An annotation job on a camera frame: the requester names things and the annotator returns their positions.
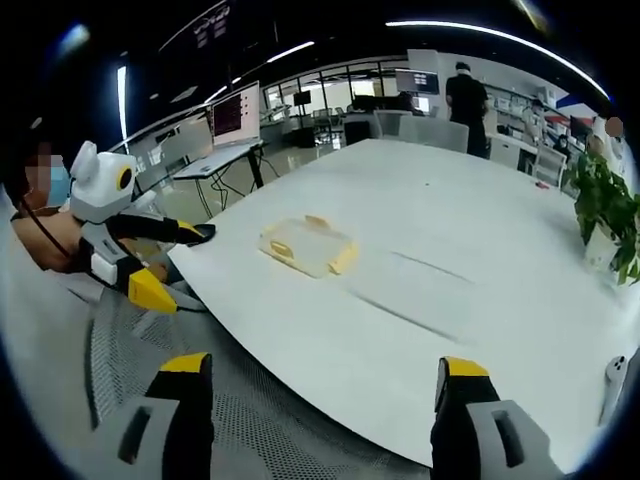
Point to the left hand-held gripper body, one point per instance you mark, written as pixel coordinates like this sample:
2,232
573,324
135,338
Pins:
97,190

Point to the green potted plant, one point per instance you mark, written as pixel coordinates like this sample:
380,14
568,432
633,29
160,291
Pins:
607,200

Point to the grey mesh chair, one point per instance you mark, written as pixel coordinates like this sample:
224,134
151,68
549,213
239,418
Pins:
250,430

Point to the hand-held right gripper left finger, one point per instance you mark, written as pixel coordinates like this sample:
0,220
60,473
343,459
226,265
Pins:
185,430

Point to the white mesh office chair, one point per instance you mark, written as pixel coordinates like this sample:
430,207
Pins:
550,167

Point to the person's blue face mask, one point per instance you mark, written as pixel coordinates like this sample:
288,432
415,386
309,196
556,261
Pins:
61,198

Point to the long ceiling light strip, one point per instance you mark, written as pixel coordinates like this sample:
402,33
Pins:
500,36

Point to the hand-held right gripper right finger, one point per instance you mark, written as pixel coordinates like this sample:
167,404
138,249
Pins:
465,440

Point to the dark wall monitor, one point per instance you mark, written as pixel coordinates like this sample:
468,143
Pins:
417,81

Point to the white device with lenses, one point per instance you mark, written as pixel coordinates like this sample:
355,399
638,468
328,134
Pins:
614,380

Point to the clear plastic box yellow clips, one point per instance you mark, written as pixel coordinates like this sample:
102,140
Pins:
307,245

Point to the grey office chair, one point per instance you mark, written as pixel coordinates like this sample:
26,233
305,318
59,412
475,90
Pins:
392,125
435,134

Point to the white side desk black legs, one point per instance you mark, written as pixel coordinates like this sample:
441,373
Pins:
215,162

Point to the open laptop with pink screen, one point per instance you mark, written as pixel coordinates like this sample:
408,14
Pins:
235,117

